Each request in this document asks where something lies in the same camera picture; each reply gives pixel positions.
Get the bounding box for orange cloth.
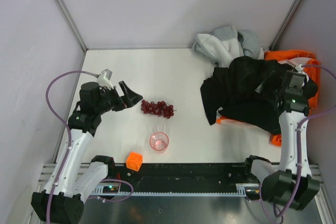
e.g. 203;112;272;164
216;50;321;147

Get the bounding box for red grape bunch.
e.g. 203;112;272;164
141;100;176;119

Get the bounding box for right aluminium frame post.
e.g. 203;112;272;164
269;0;303;51

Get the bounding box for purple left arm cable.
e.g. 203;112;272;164
45;70;134;223

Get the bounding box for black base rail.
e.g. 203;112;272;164
108;163;258;193

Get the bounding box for pink clear plastic cup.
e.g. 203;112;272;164
149;132;170;153

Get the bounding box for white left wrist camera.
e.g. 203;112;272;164
97;69;114;90

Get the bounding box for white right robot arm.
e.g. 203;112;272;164
245;70;320;210

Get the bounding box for slotted cable duct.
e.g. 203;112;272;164
89;184;259;198

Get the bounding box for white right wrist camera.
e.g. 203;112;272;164
286;60;304;72

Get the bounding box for aluminium frame post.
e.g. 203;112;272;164
54;0;87;52
269;0;303;51

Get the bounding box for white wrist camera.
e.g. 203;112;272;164
97;69;114;90
286;60;304;72

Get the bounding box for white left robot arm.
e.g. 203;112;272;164
31;81;143;223

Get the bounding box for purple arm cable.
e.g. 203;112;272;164
258;63;336;224
45;70;134;223

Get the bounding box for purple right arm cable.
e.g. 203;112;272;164
258;63;336;224

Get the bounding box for grey white cloth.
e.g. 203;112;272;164
192;26;264;68

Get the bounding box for left aluminium frame post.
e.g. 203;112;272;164
54;0;87;52

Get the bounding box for orange fabric cube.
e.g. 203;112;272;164
126;152;143;172

